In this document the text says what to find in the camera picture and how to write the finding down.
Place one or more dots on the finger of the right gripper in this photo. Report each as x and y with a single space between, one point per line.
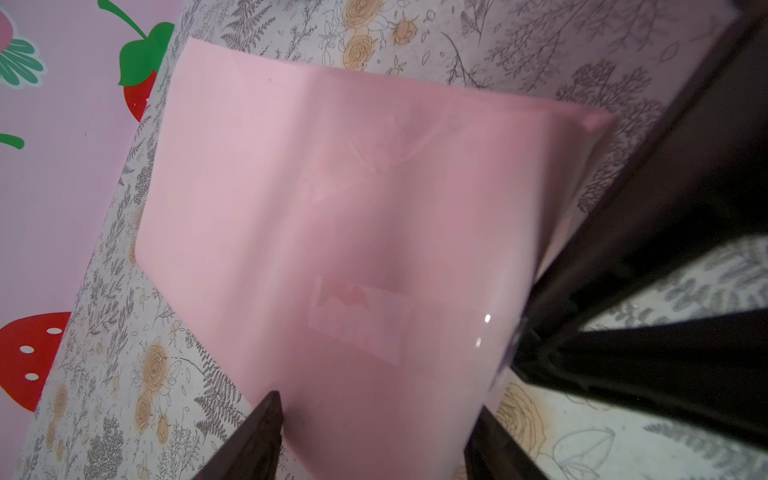
684 191
710 372

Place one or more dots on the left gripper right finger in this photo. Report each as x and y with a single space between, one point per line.
492 454

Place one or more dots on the purple wrapping paper sheet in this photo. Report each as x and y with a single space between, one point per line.
362 244

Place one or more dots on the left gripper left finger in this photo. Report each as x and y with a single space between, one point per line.
253 450

